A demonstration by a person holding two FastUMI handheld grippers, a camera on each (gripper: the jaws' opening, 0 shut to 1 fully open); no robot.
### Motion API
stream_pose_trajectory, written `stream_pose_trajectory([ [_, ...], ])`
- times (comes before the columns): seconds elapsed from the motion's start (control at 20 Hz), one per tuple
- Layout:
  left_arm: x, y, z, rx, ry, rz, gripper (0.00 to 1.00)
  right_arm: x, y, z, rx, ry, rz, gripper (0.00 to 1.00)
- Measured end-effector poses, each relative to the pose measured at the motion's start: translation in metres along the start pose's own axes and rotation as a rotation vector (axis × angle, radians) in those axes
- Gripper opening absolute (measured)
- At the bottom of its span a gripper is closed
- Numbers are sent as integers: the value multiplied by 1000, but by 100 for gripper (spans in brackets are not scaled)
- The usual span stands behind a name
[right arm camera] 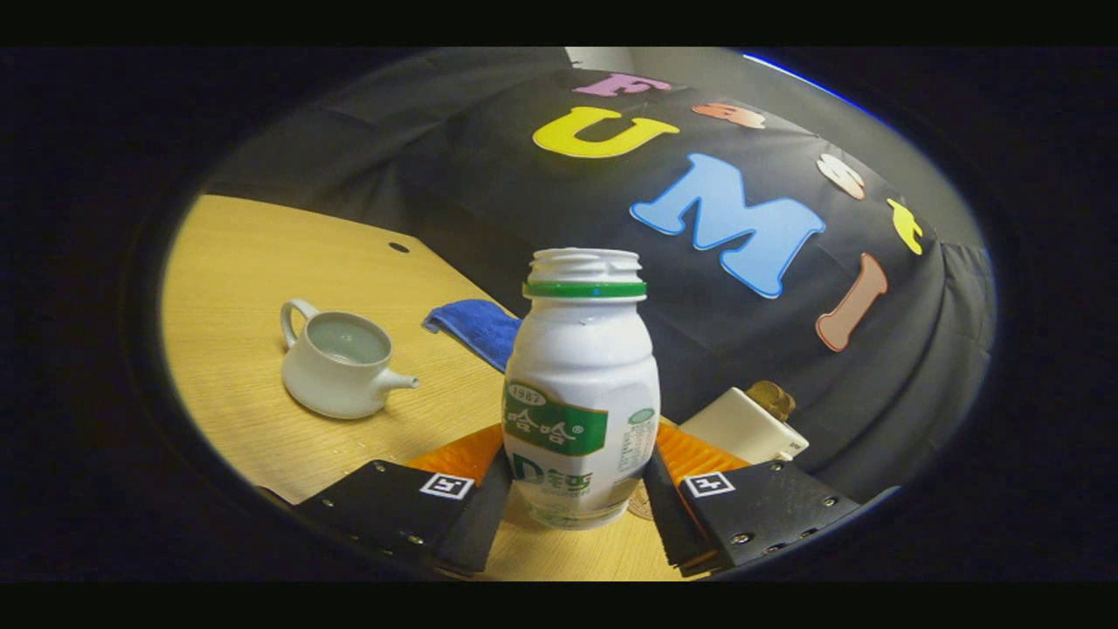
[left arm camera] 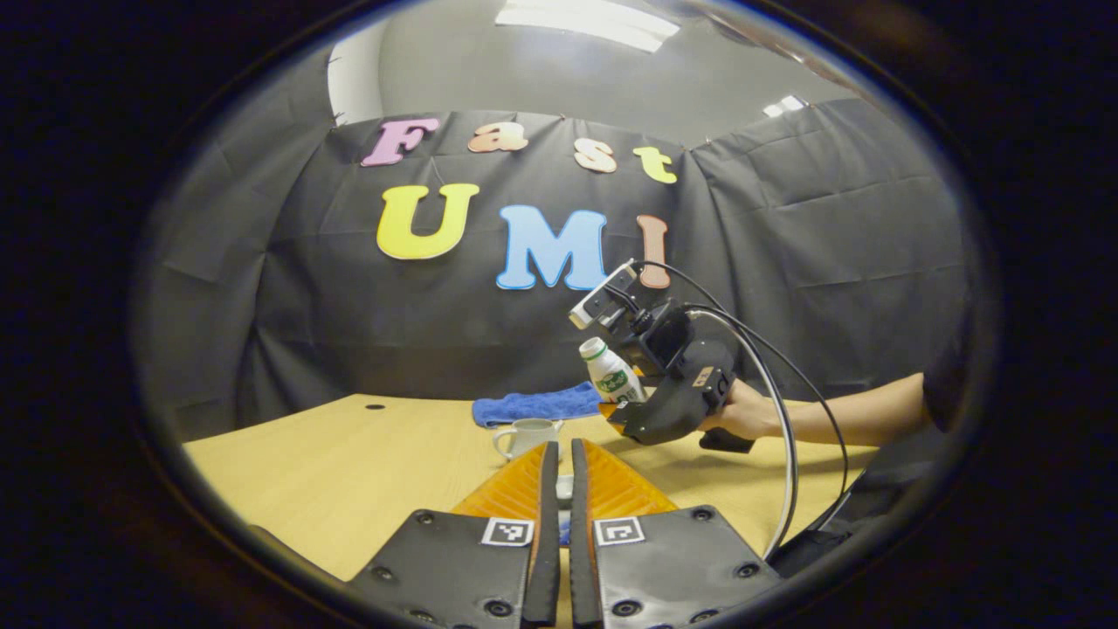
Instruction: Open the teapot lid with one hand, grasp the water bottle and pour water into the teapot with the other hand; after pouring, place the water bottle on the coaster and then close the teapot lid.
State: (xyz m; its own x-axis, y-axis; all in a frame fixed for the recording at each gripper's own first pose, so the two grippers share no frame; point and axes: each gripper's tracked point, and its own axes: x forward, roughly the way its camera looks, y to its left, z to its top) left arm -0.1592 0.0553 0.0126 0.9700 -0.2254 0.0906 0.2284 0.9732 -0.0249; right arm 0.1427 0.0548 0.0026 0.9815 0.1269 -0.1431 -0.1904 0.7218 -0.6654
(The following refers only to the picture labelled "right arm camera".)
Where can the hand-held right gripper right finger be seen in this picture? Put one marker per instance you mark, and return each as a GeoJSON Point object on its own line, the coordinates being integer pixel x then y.
{"type": "Point", "coordinates": [760, 511]}

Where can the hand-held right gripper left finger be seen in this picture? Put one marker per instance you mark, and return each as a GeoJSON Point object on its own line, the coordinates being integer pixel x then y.
{"type": "Point", "coordinates": [393, 511]}

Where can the round brown coaster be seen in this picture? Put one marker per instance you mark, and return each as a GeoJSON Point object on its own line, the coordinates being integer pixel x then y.
{"type": "Point", "coordinates": [642, 502]}

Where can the white teacup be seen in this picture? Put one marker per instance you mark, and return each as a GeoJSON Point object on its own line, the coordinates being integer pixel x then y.
{"type": "Point", "coordinates": [336, 376]}

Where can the white water bottle green label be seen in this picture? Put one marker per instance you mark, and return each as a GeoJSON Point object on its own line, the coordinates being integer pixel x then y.
{"type": "Point", "coordinates": [581, 384]}

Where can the white toaster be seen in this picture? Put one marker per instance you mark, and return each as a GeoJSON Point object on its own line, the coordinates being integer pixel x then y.
{"type": "Point", "coordinates": [742, 428]}

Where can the brown bread slice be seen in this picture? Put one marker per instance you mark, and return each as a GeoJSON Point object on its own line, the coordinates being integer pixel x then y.
{"type": "Point", "coordinates": [773, 400]}

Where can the blue towel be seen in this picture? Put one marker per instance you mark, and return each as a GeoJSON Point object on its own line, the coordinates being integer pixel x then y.
{"type": "Point", "coordinates": [476, 328]}

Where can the black backdrop cloth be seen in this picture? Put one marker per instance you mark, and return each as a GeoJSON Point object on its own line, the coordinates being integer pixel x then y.
{"type": "Point", "coordinates": [541, 201]}

